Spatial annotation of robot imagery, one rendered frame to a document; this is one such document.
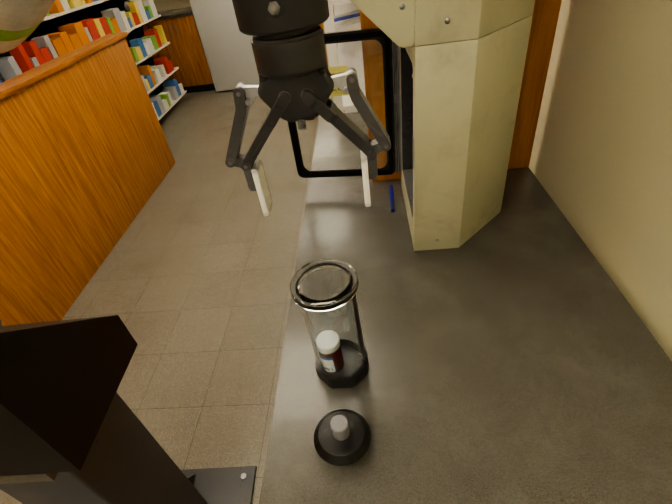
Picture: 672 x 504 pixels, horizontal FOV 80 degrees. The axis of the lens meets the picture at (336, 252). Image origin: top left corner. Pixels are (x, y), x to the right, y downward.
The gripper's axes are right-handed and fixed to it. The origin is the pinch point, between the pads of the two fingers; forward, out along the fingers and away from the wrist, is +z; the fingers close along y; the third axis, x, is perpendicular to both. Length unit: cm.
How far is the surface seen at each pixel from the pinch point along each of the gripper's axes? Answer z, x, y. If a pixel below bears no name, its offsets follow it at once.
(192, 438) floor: 131, -34, 75
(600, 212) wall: 31, -33, -60
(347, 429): 31.7, 15.7, -0.8
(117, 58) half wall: 32, -286, 176
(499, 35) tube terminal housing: -8, -38, -34
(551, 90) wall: 16, -72, -61
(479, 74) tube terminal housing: -2.8, -33.8, -29.5
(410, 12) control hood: -14.7, -32.9, -16.6
